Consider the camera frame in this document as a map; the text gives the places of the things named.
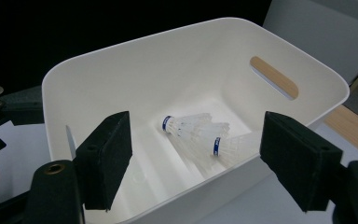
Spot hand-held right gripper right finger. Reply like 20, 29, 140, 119
258, 110, 345, 214

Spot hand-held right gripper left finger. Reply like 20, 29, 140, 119
74, 110, 134, 212

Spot white feather shuttlecock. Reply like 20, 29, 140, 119
213, 130, 262, 168
173, 133, 227, 179
161, 113, 231, 138

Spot white plastic storage bin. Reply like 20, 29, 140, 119
41, 17, 351, 224

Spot wooden table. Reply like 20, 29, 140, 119
323, 104, 358, 161

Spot black curtain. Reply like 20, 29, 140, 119
0, 0, 273, 96

